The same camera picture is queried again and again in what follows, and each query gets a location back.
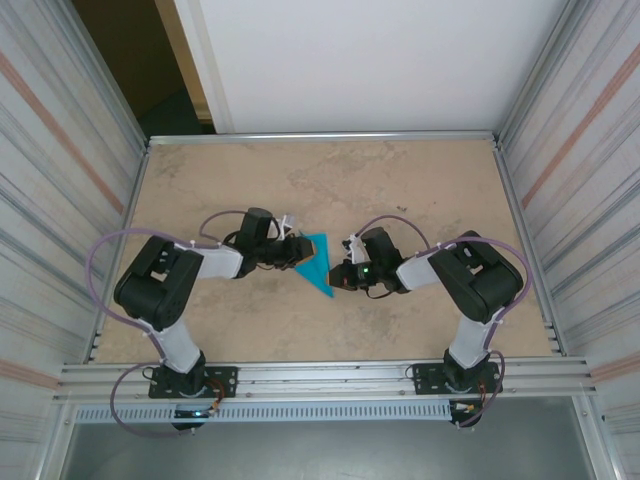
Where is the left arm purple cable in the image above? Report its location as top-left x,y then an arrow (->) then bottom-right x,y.
87,210 -> 251,439

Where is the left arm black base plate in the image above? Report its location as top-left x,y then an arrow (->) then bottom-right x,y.
148,365 -> 239,400

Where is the long aluminium mounting rail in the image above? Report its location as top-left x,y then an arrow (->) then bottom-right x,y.
52,355 -> 599,404

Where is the corrugated translucent enclosure panel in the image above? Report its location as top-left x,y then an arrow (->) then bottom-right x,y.
0,0 -> 151,480
499,0 -> 640,480

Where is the blue paper sheet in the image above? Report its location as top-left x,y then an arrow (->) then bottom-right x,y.
294,231 -> 336,299

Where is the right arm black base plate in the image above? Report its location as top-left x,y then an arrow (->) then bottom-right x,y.
412,360 -> 504,396

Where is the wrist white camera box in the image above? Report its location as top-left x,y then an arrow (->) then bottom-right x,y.
341,233 -> 370,265
276,213 -> 300,240

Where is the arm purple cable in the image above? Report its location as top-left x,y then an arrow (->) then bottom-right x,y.
87,210 -> 251,439
349,214 -> 532,430

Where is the aluminium side frame rail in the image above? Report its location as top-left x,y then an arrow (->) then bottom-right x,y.
492,134 -> 566,357
88,142 -> 152,364

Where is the aluminium table edge rail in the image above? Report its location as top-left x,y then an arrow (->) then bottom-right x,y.
146,130 -> 502,148

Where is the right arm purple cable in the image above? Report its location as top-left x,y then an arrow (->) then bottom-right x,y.
349,214 -> 532,430

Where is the grey slotted cable duct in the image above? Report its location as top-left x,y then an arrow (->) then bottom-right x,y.
73,402 -> 454,424

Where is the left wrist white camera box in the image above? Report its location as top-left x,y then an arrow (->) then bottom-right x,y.
276,213 -> 300,240

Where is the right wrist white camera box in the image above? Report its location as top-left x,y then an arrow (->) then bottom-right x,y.
341,233 -> 370,265

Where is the beige door jamb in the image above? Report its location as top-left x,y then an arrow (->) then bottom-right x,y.
152,0 -> 214,121

